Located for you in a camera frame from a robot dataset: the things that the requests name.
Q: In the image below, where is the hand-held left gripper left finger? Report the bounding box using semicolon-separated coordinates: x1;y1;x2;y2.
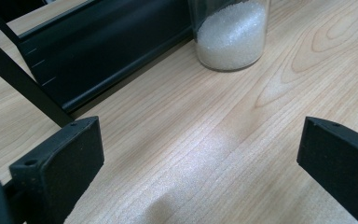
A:
8;116;105;224

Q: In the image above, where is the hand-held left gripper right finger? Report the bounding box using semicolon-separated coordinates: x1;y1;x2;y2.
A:
296;116;358;224

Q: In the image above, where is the black metal rack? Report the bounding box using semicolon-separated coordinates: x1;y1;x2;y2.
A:
0;0;197;128

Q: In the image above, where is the glass jar of white granules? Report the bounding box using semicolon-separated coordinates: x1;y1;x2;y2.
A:
187;0;272;73

